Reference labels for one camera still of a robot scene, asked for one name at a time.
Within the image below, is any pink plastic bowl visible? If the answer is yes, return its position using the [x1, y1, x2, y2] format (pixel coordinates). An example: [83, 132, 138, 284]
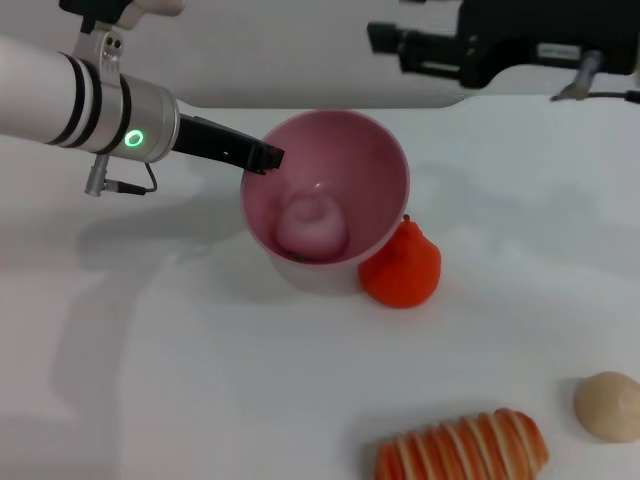
[239, 109, 411, 274]

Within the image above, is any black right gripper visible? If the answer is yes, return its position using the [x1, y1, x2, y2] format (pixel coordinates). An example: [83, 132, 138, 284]
[367, 0, 640, 90]

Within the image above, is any beige toy bun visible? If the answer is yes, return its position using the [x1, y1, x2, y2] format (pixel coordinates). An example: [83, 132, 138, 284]
[573, 370, 640, 444]

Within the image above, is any orange-red toy pear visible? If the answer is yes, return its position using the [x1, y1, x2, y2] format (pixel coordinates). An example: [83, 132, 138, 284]
[357, 213, 442, 309]

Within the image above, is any pink toy peach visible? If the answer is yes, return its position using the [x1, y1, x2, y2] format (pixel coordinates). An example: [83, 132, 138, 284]
[272, 192, 351, 262]

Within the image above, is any orange striped toy bread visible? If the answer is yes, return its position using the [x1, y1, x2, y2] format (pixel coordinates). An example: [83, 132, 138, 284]
[374, 407, 550, 480]

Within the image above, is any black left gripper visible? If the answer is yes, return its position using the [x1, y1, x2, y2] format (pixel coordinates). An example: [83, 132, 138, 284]
[172, 113, 286, 176]

